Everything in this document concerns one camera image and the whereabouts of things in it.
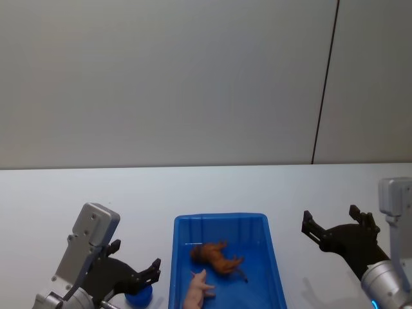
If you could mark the brown toy lion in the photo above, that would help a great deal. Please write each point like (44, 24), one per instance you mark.
(219, 260)

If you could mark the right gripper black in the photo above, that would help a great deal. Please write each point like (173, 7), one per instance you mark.
(352, 241)

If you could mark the pink toy pig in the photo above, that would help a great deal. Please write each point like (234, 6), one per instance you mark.
(196, 289)

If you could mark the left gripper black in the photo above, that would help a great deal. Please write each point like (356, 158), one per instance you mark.
(109, 277)

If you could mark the blue plastic tray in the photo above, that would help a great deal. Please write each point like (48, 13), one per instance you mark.
(257, 277)

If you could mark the small blue round cap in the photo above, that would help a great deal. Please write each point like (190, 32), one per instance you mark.
(141, 297)

